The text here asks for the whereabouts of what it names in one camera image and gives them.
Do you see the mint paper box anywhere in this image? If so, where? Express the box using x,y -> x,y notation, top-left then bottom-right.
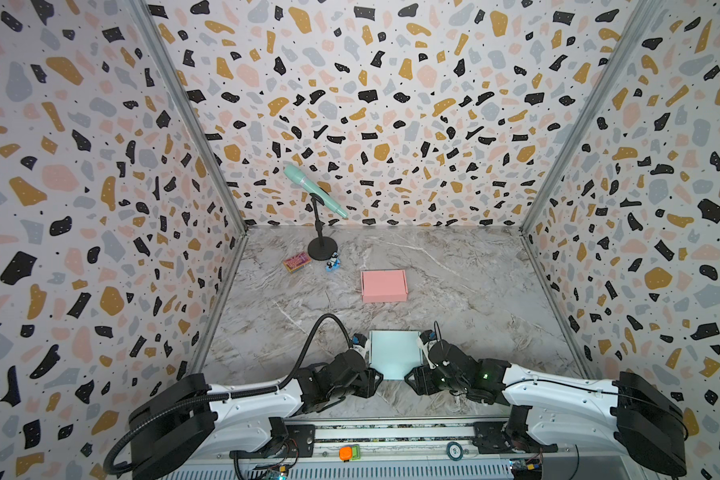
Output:
369,330 -> 424,381

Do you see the pink paper box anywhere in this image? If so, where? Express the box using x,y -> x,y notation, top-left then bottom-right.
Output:
361,270 -> 408,303

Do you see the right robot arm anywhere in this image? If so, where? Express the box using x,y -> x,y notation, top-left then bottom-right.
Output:
404,331 -> 689,477

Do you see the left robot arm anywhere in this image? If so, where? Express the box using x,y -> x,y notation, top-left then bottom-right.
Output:
124,348 -> 384,479

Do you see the small pink card box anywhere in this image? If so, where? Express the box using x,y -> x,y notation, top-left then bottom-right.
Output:
282,252 -> 312,273

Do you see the orange button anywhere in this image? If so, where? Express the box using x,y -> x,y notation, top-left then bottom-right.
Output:
338,444 -> 361,462

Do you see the small blue toy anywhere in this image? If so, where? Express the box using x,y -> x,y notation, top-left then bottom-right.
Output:
326,252 -> 341,272

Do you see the black microphone stand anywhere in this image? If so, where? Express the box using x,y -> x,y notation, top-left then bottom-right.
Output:
307,194 -> 338,261

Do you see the mint green microphone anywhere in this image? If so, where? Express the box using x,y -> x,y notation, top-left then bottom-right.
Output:
284,164 -> 349,219

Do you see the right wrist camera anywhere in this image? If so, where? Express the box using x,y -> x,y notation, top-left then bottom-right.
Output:
418,330 -> 438,357

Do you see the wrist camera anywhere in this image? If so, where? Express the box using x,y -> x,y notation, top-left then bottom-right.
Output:
351,333 -> 369,357
418,330 -> 438,357

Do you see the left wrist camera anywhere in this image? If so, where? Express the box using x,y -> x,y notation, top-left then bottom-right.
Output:
351,333 -> 369,357

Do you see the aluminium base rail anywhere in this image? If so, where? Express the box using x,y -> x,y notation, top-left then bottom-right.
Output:
133,416 -> 655,480

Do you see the black corrugated cable hose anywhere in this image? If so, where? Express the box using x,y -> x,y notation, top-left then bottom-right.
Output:
101,313 -> 354,476

